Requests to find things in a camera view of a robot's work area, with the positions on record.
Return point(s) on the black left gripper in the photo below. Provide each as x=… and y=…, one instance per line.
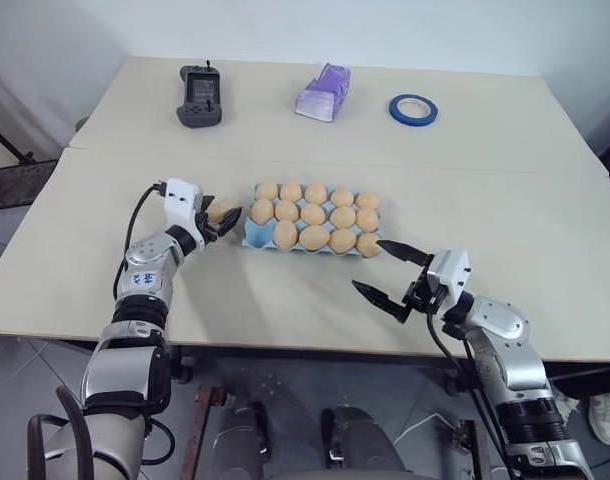
x=205, y=232

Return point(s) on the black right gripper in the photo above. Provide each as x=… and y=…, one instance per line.
x=421, y=295

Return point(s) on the tan egg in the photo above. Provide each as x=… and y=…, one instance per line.
x=312, y=214
x=342, y=197
x=367, y=219
x=313, y=238
x=367, y=200
x=286, y=210
x=342, y=241
x=286, y=235
x=315, y=193
x=219, y=210
x=368, y=246
x=267, y=190
x=262, y=210
x=343, y=217
x=290, y=191

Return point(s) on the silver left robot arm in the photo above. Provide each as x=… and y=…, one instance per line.
x=146, y=250

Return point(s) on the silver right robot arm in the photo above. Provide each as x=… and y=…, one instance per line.
x=505, y=325

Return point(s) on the blue egg carton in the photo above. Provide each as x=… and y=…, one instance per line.
x=258, y=235

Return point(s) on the dark grey remote controller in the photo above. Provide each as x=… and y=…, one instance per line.
x=200, y=95

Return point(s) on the black table caster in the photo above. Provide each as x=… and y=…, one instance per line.
x=183, y=367
x=455, y=382

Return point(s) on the purple tissue pack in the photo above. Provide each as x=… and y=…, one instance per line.
x=320, y=95

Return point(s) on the blue tape roll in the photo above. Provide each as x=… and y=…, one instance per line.
x=399, y=116

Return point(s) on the dark rounded robot leg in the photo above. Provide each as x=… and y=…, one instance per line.
x=242, y=445
x=360, y=445

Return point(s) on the black mesh seat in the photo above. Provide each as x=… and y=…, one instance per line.
x=15, y=185

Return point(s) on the black metal stand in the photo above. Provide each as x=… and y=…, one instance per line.
x=15, y=150

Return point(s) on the white sneaker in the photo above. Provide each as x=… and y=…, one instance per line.
x=566, y=405
x=604, y=417

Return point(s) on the rusty metal bar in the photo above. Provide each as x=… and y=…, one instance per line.
x=201, y=430

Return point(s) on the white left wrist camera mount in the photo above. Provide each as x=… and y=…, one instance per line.
x=180, y=200

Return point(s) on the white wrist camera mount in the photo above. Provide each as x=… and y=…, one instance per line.
x=180, y=200
x=450, y=272

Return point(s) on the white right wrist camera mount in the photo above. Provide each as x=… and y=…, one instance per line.
x=450, y=272

